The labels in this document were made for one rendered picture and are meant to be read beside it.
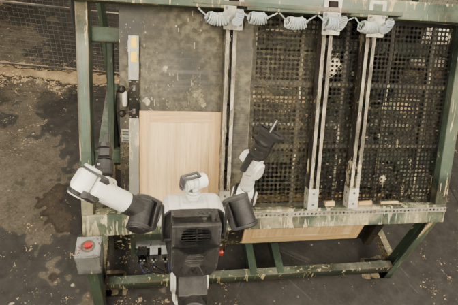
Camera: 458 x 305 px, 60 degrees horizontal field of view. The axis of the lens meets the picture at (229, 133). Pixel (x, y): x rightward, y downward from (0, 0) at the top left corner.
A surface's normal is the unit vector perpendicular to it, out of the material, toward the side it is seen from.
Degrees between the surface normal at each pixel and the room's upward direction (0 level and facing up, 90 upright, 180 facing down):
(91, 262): 90
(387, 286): 0
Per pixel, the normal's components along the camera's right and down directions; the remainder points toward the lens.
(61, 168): 0.13, -0.72
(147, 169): 0.18, 0.20
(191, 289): 0.17, -0.41
